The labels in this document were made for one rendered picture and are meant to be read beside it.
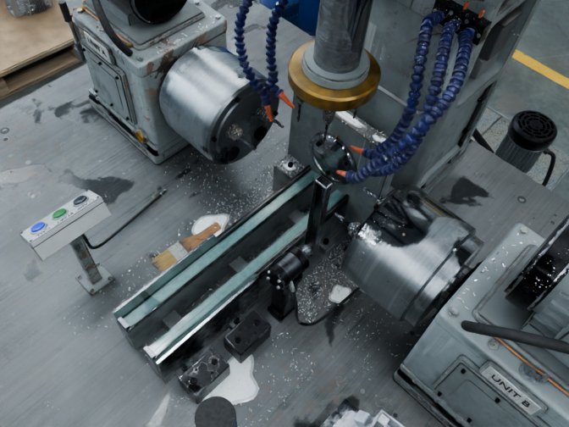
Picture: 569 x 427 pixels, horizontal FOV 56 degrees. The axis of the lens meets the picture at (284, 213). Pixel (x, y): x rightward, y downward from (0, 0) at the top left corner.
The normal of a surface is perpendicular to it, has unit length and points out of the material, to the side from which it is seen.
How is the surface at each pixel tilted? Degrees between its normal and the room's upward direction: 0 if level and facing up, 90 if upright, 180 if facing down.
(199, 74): 21
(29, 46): 0
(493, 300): 0
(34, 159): 0
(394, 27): 90
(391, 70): 90
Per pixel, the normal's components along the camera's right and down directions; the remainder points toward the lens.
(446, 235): 0.08, -0.58
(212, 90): -0.24, -0.28
